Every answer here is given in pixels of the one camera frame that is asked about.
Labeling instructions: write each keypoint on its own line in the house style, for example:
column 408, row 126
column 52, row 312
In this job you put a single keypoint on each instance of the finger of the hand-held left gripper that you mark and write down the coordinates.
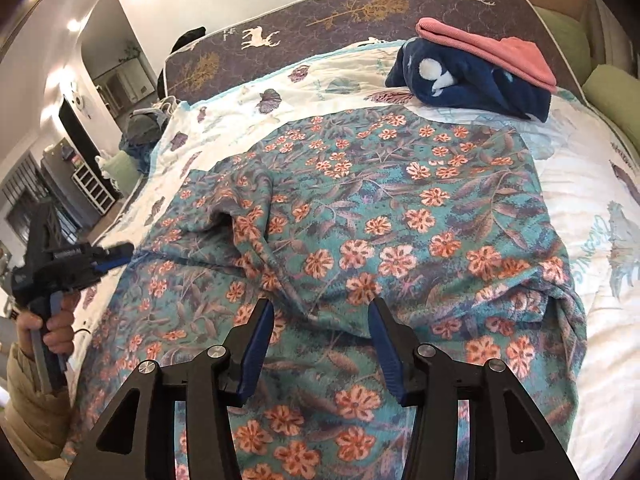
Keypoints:
column 117, row 253

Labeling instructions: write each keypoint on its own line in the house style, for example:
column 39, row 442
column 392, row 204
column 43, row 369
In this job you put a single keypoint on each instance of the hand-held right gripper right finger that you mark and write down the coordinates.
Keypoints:
column 386, row 350

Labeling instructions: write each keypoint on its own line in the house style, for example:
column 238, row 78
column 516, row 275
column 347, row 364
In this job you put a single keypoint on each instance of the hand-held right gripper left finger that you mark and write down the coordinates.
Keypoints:
column 257, row 350

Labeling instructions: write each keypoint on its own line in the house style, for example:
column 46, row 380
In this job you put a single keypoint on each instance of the teal floral garment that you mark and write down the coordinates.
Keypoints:
column 375, row 210

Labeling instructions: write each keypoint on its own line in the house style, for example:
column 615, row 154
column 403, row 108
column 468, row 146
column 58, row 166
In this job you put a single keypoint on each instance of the person's left forearm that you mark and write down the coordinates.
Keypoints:
column 37, row 410

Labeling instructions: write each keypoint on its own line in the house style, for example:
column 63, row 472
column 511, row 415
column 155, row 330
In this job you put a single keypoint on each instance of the denim clothes pile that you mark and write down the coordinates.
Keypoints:
column 142, row 127

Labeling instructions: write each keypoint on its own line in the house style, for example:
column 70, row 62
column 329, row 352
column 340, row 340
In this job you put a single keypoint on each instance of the person's left hand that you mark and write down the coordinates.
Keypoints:
column 59, row 332

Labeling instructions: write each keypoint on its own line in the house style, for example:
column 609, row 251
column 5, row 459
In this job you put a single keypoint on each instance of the window blinds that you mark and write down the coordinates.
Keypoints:
column 22, row 200

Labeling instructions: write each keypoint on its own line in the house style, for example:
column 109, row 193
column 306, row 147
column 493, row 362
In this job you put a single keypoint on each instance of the white lattice cabinet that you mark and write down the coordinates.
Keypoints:
column 95, row 187

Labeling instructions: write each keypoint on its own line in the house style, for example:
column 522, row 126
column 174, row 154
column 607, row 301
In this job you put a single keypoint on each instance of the pale green cushion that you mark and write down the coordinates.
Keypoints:
column 120, row 170

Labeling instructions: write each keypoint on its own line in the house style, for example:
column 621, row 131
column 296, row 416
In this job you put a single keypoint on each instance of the black television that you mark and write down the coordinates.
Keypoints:
column 72, row 125

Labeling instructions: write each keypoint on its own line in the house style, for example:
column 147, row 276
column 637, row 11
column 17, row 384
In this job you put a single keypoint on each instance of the potted plant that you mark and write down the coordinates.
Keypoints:
column 131, row 52

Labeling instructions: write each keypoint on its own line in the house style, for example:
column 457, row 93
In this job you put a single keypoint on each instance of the black garment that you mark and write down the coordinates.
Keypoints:
column 192, row 36

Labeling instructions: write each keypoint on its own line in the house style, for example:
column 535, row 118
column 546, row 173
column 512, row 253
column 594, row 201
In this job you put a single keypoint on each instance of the white printed quilt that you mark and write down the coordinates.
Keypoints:
column 575, row 195

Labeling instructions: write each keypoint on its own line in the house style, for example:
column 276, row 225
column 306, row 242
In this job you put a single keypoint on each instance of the navy blue fleece garment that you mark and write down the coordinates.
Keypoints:
column 475, row 91

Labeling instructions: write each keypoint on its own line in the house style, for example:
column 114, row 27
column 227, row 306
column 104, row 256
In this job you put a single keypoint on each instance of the pink folded garment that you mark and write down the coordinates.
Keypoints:
column 500, row 55

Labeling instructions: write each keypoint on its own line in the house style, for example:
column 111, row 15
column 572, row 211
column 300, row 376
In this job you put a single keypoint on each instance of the green pillow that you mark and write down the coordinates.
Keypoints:
column 615, row 97
column 565, row 40

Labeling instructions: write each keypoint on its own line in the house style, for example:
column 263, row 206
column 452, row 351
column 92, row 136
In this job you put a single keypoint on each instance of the cream curtain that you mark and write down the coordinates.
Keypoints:
column 607, row 30

